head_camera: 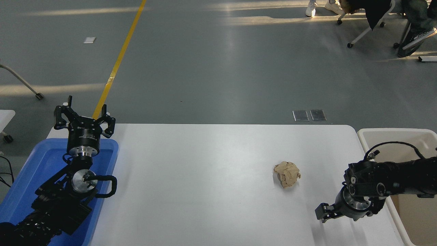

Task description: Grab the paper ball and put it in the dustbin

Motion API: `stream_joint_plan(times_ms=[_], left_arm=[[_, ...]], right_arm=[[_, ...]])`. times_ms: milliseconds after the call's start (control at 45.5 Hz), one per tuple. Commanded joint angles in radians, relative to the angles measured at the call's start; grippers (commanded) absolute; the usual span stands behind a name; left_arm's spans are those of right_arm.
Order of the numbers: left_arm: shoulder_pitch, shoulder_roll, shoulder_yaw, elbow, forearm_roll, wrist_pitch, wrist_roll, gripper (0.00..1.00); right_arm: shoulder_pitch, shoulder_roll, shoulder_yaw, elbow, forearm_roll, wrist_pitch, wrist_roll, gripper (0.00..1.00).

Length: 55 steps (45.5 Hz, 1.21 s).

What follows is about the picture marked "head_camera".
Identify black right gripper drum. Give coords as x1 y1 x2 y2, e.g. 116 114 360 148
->
335 188 373 222

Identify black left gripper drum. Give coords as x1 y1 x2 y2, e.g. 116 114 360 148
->
67 116 103 149

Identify tan paper ball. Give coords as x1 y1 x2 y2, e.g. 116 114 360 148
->
273 161 301 189

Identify blue plastic tray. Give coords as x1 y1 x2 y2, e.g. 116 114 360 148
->
0 138 119 246

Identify grey chair leg with caster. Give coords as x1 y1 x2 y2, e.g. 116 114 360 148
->
0 63 44 100

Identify white side table with caster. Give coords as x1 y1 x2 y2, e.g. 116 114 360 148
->
0 110 16 143

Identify large pale bin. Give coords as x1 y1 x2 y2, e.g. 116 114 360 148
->
357 128 437 246

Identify white wheeled chair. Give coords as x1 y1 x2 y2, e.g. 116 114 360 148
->
337 0 410 49

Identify person in white shoes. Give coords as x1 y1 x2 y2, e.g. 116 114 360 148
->
305 0 344 17

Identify seated person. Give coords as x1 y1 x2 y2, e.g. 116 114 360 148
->
341 0 437 58

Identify thin black cables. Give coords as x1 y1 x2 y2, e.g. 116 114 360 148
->
0 155 15 188

